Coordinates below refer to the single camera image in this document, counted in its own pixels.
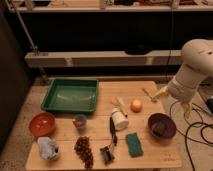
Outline red bowl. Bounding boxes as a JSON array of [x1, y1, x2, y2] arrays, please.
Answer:
[[28, 112, 56, 137]]

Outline black floor cables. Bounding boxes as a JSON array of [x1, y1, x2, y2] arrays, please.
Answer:
[[169, 93, 213, 171]]

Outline brown grape bunch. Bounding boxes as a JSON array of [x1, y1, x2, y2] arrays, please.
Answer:
[[74, 136, 94, 170]]

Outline pale plastic spoon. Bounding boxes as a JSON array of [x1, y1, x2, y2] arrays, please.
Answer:
[[112, 97, 127, 117]]

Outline wooden fork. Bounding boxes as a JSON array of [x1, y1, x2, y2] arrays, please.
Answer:
[[142, 88, 157, 103]]

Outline orange round fruit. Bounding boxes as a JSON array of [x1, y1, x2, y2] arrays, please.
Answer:
[[130, 99, 142, 113]]

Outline white blue crumpled cloth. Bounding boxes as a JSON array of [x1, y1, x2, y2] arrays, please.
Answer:
[[37, 137, 59, 160]]

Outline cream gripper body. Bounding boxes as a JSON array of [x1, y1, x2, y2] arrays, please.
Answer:
[[168, 83, 193, 102]]

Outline white cylindrical bottle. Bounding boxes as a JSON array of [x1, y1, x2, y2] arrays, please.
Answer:
[[111, 108, 129, 131]]

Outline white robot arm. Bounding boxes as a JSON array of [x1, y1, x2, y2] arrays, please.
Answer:
[[154, 39, 213, 116]]

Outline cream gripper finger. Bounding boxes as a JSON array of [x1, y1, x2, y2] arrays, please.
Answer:
[[181, 102, 192, 117], [154, 87, 169, 100]]

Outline purple bowl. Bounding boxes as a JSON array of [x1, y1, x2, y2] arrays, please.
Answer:
[[148, 113, 176, 139]]

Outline green plastic tray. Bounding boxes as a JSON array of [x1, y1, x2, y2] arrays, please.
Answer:
[[41, 78, 99, 114]]

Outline green sponge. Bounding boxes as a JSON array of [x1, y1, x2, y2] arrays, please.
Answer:
[[125, 133, 143, 157]]

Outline white metal shelf rack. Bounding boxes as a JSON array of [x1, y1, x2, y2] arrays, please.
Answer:
[[4, 9, 213, 82]]

